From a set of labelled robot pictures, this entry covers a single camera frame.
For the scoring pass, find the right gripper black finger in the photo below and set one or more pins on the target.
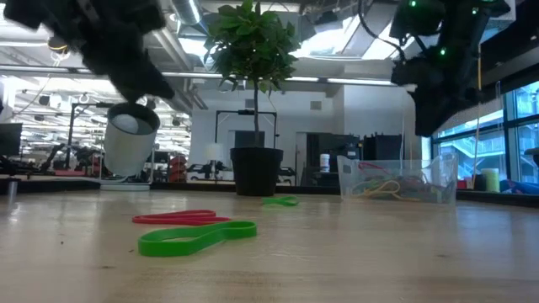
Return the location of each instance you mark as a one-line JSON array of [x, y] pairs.
[[433, 118]]

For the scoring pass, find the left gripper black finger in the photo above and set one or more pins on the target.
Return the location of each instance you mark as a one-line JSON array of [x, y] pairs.
[[139, 82]]

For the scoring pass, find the red rubber band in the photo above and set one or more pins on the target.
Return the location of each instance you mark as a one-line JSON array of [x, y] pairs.
[[370, 164], [177, 220]]

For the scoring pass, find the yellow rubber band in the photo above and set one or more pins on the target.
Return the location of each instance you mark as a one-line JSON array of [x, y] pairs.
[[389, 185]]

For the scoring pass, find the green rubber band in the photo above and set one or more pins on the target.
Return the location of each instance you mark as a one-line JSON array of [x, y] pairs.
[[160, 251], [375, 182], [292, 202]]

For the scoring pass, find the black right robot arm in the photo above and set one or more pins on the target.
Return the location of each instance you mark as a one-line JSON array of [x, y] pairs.
[[463, 33]]

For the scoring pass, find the clear plastic bin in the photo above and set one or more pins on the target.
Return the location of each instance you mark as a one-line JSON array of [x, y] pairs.
[[446, 181]]

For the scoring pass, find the black equipment case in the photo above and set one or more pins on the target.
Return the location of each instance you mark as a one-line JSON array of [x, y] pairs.
[[381, 147]]

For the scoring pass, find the red box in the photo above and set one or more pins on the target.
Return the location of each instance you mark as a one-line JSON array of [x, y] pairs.
[[462, 184]]

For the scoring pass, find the yellow-green cylinder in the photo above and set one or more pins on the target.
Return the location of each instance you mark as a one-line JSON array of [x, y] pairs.
[[490, 181]]

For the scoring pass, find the red equipment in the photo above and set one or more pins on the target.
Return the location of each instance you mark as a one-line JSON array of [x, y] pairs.
[[177, 166]]

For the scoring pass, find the black cabinet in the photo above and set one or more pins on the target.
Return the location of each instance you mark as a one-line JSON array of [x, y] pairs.
[[332, 143]]

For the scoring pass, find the blue bundle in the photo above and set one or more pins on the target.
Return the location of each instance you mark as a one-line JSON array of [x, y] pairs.
[[520, 187]]

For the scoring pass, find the white canister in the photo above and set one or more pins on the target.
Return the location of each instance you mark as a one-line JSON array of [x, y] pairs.
[[324, 164]]

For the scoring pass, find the black monitor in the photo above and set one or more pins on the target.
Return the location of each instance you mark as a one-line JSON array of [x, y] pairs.
[[10, 139]]

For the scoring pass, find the potted green plant black pot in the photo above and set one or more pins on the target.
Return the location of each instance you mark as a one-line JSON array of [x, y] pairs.
[[256, 172]]

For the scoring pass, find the silver ventilation duct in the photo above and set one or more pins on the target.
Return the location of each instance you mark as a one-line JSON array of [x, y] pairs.
[[187, 10]]

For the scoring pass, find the black rectangular stand frame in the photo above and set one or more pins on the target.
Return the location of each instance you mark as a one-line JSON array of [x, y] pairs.
[[246, 112]]

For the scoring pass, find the black aluminium table frame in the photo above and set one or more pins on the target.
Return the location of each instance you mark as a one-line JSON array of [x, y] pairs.
[[189, 186]]

